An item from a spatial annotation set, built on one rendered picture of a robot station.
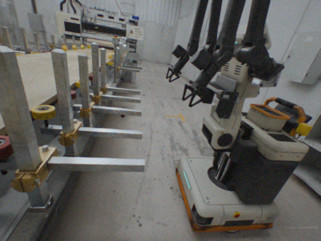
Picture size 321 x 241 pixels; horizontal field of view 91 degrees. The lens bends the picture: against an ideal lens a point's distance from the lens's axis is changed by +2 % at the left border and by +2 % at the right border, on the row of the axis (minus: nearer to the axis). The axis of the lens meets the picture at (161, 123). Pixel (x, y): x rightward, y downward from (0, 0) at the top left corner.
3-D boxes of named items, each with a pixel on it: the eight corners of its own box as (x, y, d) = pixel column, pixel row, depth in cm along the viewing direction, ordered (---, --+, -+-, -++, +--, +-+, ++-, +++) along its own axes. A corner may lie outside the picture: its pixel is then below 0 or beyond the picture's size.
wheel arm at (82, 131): (141, 137, 79) (142, 130, 77) (141, 140, 76) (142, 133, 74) (45, 131, 71) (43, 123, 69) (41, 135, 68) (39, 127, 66)
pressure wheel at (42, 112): (37, 138, 64) (31, 112, 59) (35, 129, 69) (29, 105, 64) (60, 133, 69) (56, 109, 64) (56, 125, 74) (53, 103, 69)
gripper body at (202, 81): (195, 87, 66) (206, 72, 64) (187, 83, 75) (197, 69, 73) (206, 95, 68) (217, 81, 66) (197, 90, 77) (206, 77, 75)
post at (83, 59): (92, 136, 98) (87, 53, 77) (90, 139, 95) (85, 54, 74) (86, 135, 98) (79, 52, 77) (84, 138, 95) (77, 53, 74)
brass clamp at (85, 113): (96, 109, 98) (95, 102, 96) (90, 118, 86) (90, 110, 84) (85, 108, 97) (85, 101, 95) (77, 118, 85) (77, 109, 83)
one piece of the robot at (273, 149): (229, 165, 168) (263, 90, 132) (267, 215, 120) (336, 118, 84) (200, 164, 162) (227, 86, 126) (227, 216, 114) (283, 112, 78)
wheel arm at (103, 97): (140, 103, 123) (140, 98, 121) (140, 104, 120) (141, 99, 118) (81, 97, 115) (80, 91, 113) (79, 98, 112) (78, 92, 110)
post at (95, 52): (100, 113, 118) (98, 42, 97) (99, 115, 115) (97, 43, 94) (95, 113, 118) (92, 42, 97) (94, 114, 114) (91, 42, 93)
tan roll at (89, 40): (134, 50, 474) (135, 45, 468) (134, 50, 463) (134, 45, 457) (84, 42, 447) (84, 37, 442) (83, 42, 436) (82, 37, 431)
